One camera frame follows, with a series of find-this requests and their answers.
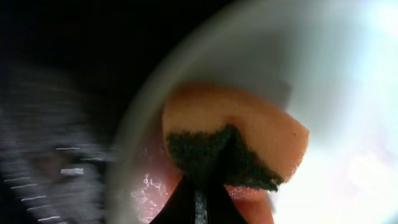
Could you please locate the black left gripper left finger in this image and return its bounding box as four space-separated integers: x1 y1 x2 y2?
150 176 195 224

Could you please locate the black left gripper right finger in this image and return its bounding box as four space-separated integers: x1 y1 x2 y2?
206 182 248 224

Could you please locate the black rectangular tray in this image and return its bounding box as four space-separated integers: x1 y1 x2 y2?
1 1 227 223

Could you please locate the green and orange sponge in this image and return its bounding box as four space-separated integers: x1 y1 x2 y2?
162 83 309 191

